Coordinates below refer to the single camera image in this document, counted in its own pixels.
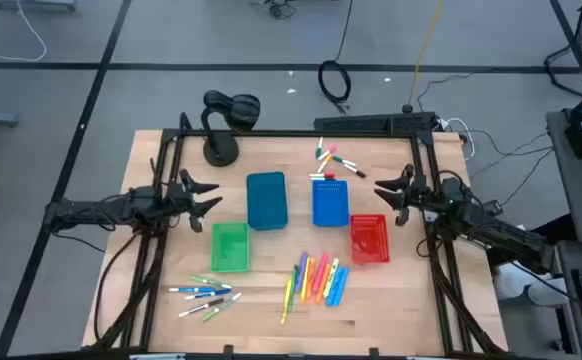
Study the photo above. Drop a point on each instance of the white roll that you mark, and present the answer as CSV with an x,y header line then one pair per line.
x,y
511,282
546,294

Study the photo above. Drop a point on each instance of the green plastic basket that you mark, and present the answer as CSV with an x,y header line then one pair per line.
x,y
230,247

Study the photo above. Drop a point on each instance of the small dark red marker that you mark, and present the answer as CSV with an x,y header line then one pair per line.
x,y
355,171

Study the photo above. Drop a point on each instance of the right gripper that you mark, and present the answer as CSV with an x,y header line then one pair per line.
x,y
421,195

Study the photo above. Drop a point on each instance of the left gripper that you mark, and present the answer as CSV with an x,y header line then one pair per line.
x,y
181,200

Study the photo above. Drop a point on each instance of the blue plastic basket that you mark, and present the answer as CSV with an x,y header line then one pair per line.
x,y
331,205

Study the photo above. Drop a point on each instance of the teal plastic bin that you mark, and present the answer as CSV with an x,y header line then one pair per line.
x,y
267,200

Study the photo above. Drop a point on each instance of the black aluminium table frame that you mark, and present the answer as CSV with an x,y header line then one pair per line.
x,y
296,133

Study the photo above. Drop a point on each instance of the pink highlighter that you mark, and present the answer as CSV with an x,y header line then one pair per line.
x,y
320,272

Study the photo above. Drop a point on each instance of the orange highlighter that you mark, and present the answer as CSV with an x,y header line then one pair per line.
x,y
311,277
323,283

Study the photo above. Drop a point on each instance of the purple highlighter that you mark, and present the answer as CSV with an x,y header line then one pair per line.
x,y
301,270

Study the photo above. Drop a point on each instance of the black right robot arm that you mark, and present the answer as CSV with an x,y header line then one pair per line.
x,y
501,235

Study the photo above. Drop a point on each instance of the black desk lamp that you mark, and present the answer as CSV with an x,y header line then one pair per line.
x,y
221,150

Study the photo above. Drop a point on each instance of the red plastic basket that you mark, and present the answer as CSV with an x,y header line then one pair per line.
x,y
369,240

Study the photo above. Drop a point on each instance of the lime green highlighter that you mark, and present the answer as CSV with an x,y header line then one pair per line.
x,y
331,277

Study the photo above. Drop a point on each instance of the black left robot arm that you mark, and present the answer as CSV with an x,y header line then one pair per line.
x,y
86,207

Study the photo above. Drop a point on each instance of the grey cart base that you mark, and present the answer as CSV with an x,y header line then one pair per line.
x,y
33,5

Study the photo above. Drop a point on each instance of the small pink-capped marker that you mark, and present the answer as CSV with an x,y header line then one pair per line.
x,y
327,152

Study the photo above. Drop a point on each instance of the small orange-capped marker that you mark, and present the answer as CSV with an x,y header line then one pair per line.
x,y
324,164

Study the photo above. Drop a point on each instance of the thick yellow highlighter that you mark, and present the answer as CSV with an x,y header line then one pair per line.
x,y
305,279

